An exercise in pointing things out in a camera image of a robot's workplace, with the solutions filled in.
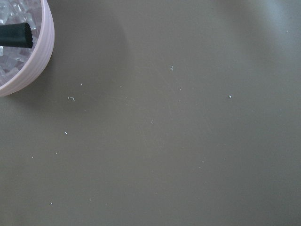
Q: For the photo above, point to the pink bowl with ice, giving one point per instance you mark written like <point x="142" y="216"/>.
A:
<point x="20" y="66"/>

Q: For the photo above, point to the metal muddler with black tip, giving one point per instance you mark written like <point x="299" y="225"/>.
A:
<point x="16" y="35"/>

